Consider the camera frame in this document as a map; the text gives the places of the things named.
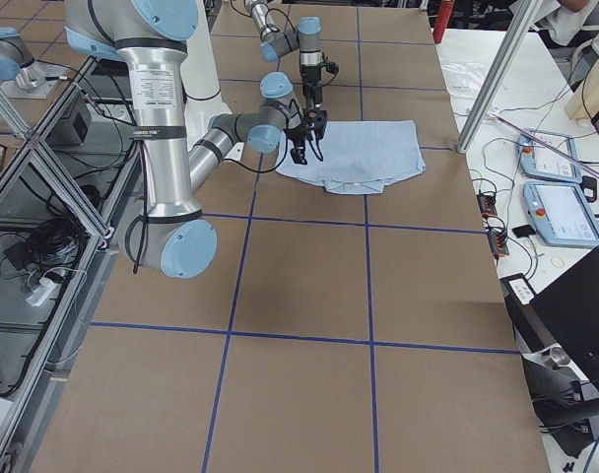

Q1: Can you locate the white power strip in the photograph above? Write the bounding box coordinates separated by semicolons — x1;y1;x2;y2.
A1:
25;276;57;307

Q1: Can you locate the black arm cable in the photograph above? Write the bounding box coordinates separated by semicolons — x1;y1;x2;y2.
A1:
131;98;325;275

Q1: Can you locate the grey robot base mount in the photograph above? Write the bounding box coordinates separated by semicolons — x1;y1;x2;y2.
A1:
0;27;68;99

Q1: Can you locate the aluminium frame post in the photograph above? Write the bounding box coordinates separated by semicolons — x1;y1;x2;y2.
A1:
455;1;542;154

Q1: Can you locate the black monitor on stand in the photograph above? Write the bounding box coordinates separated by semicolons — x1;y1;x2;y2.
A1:
500;246;599;457

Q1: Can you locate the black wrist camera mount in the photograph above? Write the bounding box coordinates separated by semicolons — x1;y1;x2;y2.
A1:
303;108;328;141

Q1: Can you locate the lower teach pendant tablet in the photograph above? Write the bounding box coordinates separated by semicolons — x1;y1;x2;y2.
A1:
522;180;599;248

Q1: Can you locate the red fire extinguisher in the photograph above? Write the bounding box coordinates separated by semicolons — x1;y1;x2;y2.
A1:
433;0;454;44

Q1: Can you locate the upper teach pendant tablet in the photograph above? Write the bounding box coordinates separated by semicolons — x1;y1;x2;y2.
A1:
518;129;582;184

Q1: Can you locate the clear plastic bag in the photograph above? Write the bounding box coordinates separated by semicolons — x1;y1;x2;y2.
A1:
441;60;487;100

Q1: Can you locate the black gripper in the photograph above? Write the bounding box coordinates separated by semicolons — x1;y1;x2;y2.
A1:
299;63;324;110
285;115;309;166

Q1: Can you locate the teach pendant tablet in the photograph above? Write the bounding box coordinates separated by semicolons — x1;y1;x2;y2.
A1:
522;180;599;248
518;129;582;184

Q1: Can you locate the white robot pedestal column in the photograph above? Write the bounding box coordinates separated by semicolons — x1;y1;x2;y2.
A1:
180;1;232;150

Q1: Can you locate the light blue button shirt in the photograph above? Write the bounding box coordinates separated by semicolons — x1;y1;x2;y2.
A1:
276;120;426;195

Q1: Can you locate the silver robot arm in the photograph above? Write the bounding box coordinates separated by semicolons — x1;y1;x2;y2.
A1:
64;1;308;278
243;0;327;109

